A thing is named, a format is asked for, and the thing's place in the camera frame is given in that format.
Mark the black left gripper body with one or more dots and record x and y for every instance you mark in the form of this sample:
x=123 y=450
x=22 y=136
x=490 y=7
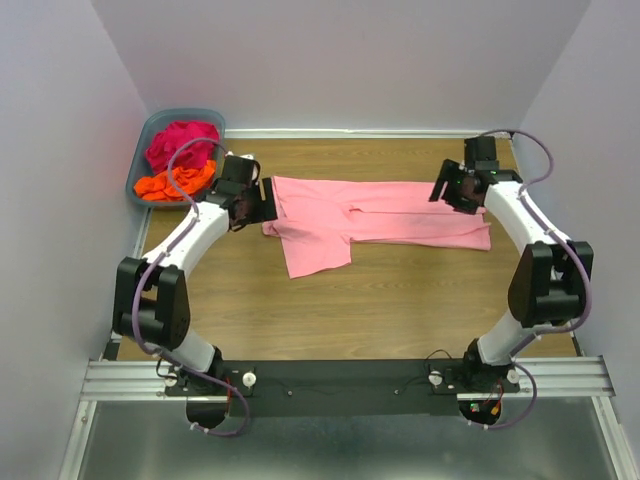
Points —
x=266 y=198

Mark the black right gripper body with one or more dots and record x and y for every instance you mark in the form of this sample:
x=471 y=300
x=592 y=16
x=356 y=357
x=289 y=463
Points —
x=442 y=181

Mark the light pink t shirt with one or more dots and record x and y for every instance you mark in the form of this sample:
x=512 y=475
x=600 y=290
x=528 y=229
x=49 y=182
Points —
x=318 y=221

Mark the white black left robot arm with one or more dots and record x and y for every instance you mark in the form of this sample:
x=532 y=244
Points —
x=151 y=303

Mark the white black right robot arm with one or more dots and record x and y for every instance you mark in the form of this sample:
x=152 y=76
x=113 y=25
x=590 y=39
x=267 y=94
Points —
x=550 y=291

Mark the grey plastic laundry basin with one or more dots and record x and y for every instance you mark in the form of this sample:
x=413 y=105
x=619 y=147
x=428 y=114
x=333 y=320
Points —
x=156 y=123

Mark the orange t shirt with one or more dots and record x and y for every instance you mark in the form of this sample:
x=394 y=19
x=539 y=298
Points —
x=159 y=189

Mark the magenta t shirt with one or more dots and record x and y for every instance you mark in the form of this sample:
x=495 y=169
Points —
x=174 y=136

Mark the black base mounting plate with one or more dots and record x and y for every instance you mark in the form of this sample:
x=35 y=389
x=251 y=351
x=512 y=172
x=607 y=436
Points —
x=345 y=388

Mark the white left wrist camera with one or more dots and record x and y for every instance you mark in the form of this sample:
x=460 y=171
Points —
x=241 y=168

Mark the aluminium extrusion rail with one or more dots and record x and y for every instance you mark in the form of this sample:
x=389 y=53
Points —
x=128 y=381

